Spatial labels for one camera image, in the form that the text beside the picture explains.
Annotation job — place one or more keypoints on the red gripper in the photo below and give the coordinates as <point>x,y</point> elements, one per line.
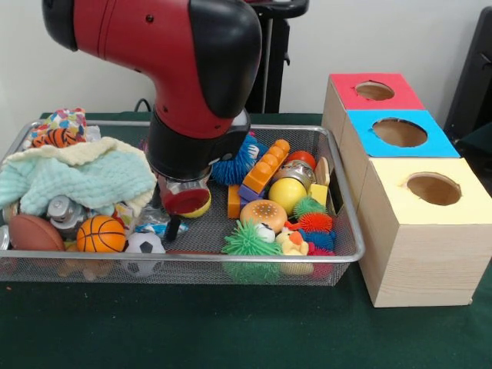
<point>186,201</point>

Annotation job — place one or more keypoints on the clear plastic bottle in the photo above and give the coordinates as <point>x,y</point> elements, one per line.
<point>151,223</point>

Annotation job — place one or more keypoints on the yellow ball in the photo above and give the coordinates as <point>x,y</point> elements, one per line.
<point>286,194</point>
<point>200,213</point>

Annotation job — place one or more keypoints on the light blue knitted cloth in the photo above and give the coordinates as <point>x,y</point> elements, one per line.
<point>84,180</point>

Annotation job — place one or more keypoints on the cream knitted cloth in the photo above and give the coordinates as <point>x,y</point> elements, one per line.
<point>92,148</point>

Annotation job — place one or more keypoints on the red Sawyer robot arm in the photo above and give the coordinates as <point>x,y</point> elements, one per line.
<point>184,57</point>

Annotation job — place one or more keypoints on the shallow mesh bin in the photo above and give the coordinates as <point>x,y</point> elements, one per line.
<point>192,269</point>

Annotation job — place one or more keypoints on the wooden box with three holes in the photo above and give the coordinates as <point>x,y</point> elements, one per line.
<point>423,261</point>

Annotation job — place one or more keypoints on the small soccer ball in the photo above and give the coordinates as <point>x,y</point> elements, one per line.
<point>145,244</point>

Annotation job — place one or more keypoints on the small orange basketball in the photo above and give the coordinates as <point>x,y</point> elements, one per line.
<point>100,233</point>

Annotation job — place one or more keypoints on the blue spiky ball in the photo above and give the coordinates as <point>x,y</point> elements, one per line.
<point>234,165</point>

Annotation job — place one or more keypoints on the green spiky ball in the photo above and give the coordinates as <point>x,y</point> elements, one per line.
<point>250,242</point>

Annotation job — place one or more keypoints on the toy hamburger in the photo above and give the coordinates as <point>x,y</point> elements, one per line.
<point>263,213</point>

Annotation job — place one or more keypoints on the orange and purple toy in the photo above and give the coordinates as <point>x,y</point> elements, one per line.
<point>265,165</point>

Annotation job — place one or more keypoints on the brown red ball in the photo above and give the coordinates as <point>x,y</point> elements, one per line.
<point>36,232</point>

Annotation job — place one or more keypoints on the dark green side tablecloth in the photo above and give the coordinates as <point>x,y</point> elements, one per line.
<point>478,144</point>

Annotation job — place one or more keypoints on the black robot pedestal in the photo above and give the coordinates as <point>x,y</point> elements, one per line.
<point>276,77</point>

